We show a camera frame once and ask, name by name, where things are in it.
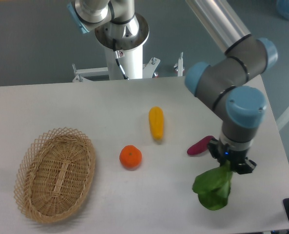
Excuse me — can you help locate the green bok choy vegetable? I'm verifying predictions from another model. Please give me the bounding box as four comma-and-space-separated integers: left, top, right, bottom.
192, 161, 233, 211

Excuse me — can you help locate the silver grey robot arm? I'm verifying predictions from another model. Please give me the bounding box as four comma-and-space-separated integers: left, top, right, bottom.
67, 0, 278, 175

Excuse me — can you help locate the white upright bracket with screw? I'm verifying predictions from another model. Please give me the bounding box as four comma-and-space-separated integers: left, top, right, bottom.
173, 52, 185, 77

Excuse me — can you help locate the orange tangerine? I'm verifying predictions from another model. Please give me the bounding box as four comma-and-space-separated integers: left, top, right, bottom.
119, 145, 142, 169

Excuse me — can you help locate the black cable on pedestal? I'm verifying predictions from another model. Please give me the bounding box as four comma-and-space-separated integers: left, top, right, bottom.
112, 38, 130, 80

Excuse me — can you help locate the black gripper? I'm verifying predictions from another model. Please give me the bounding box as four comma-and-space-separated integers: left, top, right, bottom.
207, 137, 257, 175

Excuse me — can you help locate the yellow corn cob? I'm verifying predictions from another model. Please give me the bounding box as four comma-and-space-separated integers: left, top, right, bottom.
149, 106, 164, 141

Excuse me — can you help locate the white pedestal foot bracket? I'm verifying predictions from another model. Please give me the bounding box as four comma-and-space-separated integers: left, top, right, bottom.
72, 57, 161, 82

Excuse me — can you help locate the purple sweet potato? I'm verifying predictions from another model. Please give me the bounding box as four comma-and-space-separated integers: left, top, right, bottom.
187, 135, 213, 156

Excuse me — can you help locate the woven wicker basket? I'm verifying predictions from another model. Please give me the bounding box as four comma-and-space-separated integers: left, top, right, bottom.
14, 127, 96, 223

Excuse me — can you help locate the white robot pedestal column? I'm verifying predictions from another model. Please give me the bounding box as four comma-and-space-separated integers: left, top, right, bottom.
95, 13, 149, 80

